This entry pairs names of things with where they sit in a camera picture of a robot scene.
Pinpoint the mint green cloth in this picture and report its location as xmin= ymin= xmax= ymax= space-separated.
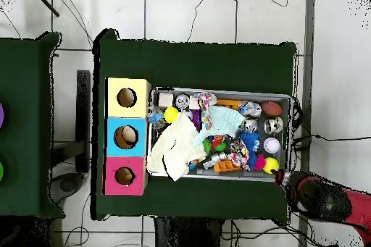
xmin=192 ymin=105 xmax=246 ymax=146

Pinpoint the cream yellow cloth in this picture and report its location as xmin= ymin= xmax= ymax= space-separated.
xmin=146 ymin=112 xmax=207 ymax=183

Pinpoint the metal mesh bin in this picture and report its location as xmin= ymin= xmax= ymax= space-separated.
xmin=146 ymin=85 xmax=292 ymax=183

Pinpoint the white baseball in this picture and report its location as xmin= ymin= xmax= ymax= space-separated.
xmin=263 ymin=137 xmax=281 ymax=154

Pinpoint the blue puffer ball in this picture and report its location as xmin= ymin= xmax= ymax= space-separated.
xmin=239 ymin=132 xmax=261 ymax=169

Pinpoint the purple spiky ball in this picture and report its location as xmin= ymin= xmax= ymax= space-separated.
xmin=191 ymin=109 xmax=202 ymax=130

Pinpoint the yellow smiley ball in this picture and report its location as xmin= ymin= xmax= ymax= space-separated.
xmin=162 ymin=106 xmax=180 ymax=124

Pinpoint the dark green table cloth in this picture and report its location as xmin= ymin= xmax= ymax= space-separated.
xmin=91 ymin=28 xmax=298 ymax=221

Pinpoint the black upright panel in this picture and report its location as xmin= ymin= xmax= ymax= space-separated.
xmin=75 ymin=70 xmax=91 ymax=172

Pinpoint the grey floor stand base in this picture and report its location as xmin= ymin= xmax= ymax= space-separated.
xmin=47 ymin=172 xmax=86 ymax=205

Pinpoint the green cloth side table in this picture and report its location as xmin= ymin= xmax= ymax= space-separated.
xmin=0 ymin=31 xmax=66 ymax=219

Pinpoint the dark slanted rod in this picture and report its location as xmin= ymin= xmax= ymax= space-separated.
xmin=29 ymin=0 xmax=61 ymax=19

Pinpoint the black floor power cable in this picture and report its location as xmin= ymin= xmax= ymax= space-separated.
xmin=292 ymin=133 xmax=371 ymax=143

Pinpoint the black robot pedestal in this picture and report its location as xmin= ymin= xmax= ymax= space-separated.
xmin=153 ymin=216 xmax=224 ymax=247

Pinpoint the thin black floor cable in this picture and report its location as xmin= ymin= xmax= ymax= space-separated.
xmin=186 ymin=0 xmax=212 ymax=43

